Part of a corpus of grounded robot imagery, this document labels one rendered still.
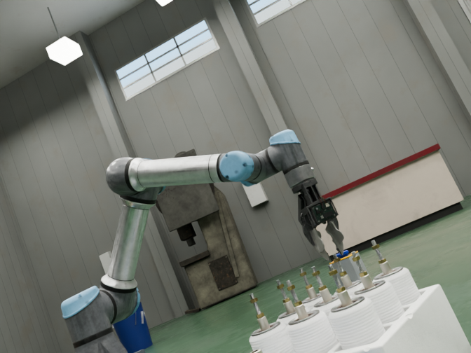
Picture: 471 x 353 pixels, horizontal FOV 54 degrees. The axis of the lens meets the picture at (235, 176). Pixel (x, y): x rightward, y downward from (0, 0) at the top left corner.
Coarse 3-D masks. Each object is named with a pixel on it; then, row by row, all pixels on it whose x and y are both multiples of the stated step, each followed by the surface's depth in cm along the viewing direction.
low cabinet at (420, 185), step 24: (384, 168) 567; (408, 168) 563; (432, 168) 555; (336, 192) 581; (360, 192) 577; (384, 192) 569; (408, 192) 561; (432, 192) 554; (456, 192) 546; (336, 216) 583; (360, 216) 575; (384, 216) 567; (408, 216) 560; (432, 216) 555; (360, 240) 573; (384, 240) 568
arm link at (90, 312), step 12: (96, 288) 140; (72, 300) 134; (84, 300) 134; (96, 300) 137; (108, 300) 141; (72, 312) 133; (84, 312) 133; (96, 312) 135; (108, 312) 139; (72, 324) 133; (84, 324) 133; (96, 324) 134; (108, 324) 137; (72, 336) 133; (84, 336) 132
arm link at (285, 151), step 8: (280, 136) 125; (288, 136) 125; (272, 144) 127; (280, 144) 125; (288, 144) 125; (296, 144) 125; (272, 152) 126; (280, 152) 125; (288, 152) 124; (296, 152) 124; (272, 160) 126; (280, 160) 126; (288, 160) 124; (296, 160) 124; (304, 160) 125; (280, 168) 127; (288, 168) 124
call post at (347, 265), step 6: (348, 258) 137; (360, 258) 141; (336, 264) 139; (342, 264) 138; (348, 264) 137; (354, 264) 137; (348, 270) 137; (354, 270) 136; (366, 270) 141; (354, 276) 136; (342, 282) 139
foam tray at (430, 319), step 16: (432, 288) 114; (416, 304) 104; (432, 304) 108; (448, 304) 114; (400, 320) 97; (416, 320) 99; (432, 320) 104; (448, 320) 110; (384, 336) 90; (400, 336) 91; (416, 336) 96; (432, 336) 101; (448, 336) 106; (464, 336) 112; (336, 352) 93; (352, 352) 89; (368, 352) 87; (384, 352) 85; (400, 352) 89; (416, 352) 93; (432, 352) 98; (448, 352) 103; (464, 352) 108
